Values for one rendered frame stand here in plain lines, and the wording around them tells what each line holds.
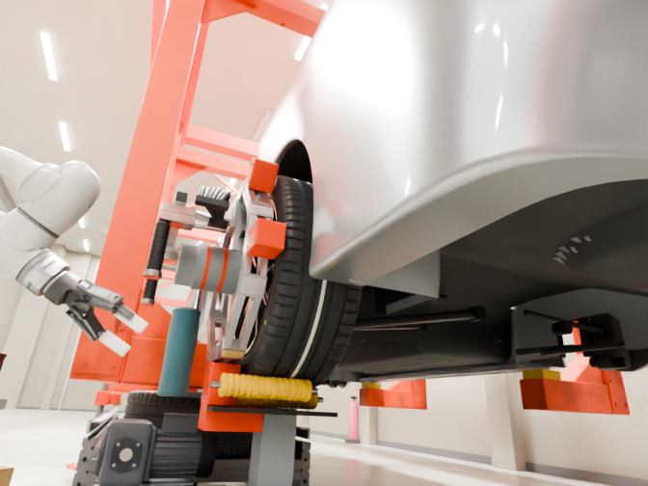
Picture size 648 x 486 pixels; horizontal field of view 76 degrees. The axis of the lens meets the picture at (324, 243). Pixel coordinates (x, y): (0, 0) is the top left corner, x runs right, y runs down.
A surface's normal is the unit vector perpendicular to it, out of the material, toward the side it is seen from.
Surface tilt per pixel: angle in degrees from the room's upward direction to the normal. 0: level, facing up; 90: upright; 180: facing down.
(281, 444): 90
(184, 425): 90
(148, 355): 90
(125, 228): 90
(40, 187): 100
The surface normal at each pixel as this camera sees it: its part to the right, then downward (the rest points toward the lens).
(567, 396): 0.41, -0.33
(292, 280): 0.37, -0.05
